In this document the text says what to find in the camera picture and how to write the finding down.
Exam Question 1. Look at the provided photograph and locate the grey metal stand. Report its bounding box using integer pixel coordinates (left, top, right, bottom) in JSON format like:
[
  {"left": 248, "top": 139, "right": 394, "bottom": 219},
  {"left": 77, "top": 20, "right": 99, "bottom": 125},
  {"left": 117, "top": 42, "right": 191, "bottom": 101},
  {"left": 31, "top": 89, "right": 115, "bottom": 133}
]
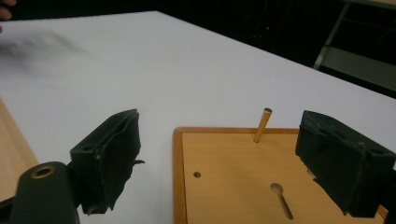
[{"left": 312, "top": 0, "right": 396, "bottom": 91}]

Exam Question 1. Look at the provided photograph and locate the wooden support peg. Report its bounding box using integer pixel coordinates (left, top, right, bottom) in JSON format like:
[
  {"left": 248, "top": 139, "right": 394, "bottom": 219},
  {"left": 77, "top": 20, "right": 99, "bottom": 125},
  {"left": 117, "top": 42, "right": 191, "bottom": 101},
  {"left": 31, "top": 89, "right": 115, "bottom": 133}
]
[{"left": 252, "top": 107, "right": 274, "bottom": 144}]

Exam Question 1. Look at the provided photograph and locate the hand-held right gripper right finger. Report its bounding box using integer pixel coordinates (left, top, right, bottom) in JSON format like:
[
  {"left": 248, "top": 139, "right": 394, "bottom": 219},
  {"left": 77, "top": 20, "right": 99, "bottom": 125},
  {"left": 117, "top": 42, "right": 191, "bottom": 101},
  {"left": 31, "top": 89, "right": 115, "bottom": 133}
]
[{"left": 294, "top": 109, "right": 396, "bottom": 218}]

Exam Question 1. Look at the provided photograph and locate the wooden photo frame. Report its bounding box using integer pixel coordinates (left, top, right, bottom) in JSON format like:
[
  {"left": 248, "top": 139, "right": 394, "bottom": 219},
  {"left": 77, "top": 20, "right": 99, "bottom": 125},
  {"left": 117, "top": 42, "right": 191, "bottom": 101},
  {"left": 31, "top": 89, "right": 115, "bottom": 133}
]
[{"left": 172, "top": 126, "right": 389, "bottom": 224}]

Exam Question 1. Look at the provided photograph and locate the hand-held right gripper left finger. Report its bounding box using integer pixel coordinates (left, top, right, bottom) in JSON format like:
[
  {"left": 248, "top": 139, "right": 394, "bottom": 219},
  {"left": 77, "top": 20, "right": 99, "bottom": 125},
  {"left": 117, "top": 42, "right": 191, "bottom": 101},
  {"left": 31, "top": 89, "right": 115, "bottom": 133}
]
[{"left": 69, "top": 108, "right": 146, "bottom": 216}]

